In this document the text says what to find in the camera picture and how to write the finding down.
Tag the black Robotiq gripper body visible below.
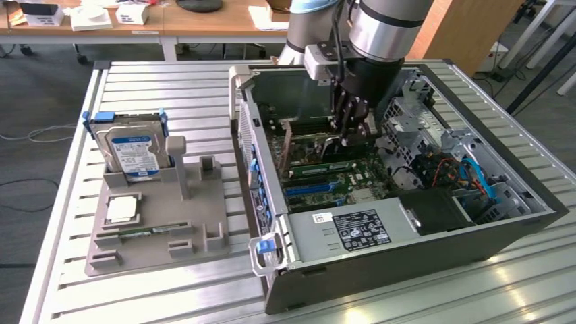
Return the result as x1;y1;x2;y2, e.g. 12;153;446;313
331;57;404;109

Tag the graphics card with metal bracket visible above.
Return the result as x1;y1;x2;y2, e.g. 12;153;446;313
278;118;378;178

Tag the silver metal disk bay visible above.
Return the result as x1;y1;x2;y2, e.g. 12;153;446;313
382;96;454;159

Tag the green motherboard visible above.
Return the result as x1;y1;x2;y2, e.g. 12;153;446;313
264;116;402;213

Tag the green RAM stick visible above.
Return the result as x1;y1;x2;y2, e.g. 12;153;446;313
118;225;188;238
288;161;356;178

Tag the wooden cabinet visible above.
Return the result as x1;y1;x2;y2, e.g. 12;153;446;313
407;0;526;77

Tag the black plastic fan shroud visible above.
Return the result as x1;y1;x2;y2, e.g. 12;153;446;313
398;188;476;236

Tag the white box with red button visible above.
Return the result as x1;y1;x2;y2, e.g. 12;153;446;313
476;42;511;73

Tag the white paper stack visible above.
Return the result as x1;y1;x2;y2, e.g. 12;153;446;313
248;5;292;32

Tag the brown cardboard box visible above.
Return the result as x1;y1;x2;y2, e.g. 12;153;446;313
264;0;294;14

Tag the grey power supply unit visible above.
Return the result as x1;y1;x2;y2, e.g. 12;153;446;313
282;198;423;264

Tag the black slanted table leg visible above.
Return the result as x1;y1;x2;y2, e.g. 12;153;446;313
506;43;576;114

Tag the long wooden desk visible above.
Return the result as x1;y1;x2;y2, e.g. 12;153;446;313
0;0;414;63

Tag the black open PC case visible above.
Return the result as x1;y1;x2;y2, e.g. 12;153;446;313
228;59;571;315

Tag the black round monitor base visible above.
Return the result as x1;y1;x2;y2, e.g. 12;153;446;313
175;0;224;13

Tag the grey plastic parts rack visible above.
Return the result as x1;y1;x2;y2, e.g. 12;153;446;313
84;135;234;278

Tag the small white printed box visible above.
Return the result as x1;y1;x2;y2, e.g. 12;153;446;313
115;3;151;26

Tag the silver CPU chip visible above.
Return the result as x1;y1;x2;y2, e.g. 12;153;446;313
106;196;139;224

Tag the white round device on base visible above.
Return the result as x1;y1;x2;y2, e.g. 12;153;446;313
70;5;114;32

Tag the white box with black top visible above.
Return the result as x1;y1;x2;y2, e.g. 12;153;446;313
20;3;66;26

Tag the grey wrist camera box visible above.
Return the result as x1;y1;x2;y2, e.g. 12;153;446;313
303;41;346;82

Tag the orange wire bundle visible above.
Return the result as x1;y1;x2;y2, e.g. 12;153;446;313
431;158;474;188

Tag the blue wire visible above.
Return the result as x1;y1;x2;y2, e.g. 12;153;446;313
462;157;503;204

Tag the white table frame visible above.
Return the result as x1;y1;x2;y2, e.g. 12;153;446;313
498;0;576;96

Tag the hard disk with blue bracket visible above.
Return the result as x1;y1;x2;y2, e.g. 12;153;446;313
82;108;171;184

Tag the white floor cable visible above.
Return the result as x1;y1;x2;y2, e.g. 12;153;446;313
0;123;80;143

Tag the black floor cable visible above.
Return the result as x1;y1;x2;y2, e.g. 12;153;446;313
0;178;59;204

